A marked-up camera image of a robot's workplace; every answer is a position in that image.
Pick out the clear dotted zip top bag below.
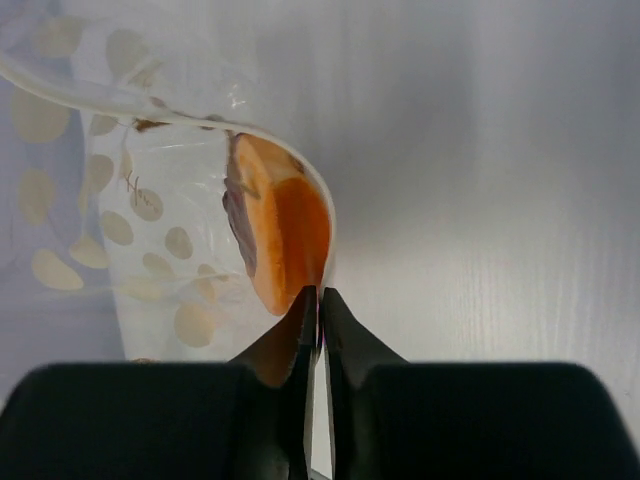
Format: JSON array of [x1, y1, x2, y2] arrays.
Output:
[[0, 14, 337, 364]]

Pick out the orange purple papaya slice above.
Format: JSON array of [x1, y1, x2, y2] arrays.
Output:
[[222, 132, 332, 389]]

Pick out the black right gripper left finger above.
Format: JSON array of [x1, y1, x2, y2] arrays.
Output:
[[1, 286, 318, 479]]

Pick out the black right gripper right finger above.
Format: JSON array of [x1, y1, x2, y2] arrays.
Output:
[[322, 288, 639, 479]]

